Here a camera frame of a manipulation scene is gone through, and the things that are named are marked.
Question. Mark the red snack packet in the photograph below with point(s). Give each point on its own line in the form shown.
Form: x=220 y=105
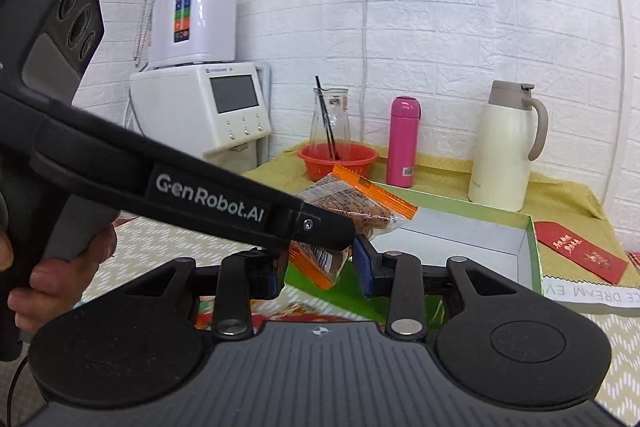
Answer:
x=280 y=311

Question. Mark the white thermos jug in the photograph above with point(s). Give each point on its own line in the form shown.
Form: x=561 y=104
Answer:
x=513 y=132

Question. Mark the person's left hand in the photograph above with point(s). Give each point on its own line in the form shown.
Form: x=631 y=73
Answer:
x=56 y=285

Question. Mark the white water purifier unit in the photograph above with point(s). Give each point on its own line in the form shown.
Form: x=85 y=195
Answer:
x=192 y=32

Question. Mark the yellow-green tablecloth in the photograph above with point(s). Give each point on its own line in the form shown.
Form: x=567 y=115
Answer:
x=570 y=204

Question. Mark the black straw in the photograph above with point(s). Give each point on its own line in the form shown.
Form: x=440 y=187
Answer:
x=326 y=121

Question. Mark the green cardboard box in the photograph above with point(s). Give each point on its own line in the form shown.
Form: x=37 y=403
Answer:
x=443 y=227

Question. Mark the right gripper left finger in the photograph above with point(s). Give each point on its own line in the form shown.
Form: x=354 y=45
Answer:
x=272 y=267

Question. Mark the orange plastic basket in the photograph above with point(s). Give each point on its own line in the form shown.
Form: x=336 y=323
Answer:
x=319 y=163

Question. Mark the pink thermos bottle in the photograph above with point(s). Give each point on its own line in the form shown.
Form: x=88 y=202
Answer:
x=405 y=117

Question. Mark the white water dispenser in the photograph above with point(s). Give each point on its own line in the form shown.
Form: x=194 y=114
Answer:
x=215 y=112

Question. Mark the orange-edged snack packet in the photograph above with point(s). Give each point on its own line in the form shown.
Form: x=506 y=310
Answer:
x=372 y=209

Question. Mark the red envelope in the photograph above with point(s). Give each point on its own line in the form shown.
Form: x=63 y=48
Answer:
x=575 y=248

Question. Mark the glass carafe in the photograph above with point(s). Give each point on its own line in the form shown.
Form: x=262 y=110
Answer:
x=337 y=104

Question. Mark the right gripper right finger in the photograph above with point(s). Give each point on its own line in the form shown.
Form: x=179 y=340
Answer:
x=367 y=262

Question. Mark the chevron patterned table mat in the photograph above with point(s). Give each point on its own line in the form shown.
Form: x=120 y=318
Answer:
x=144 y=244

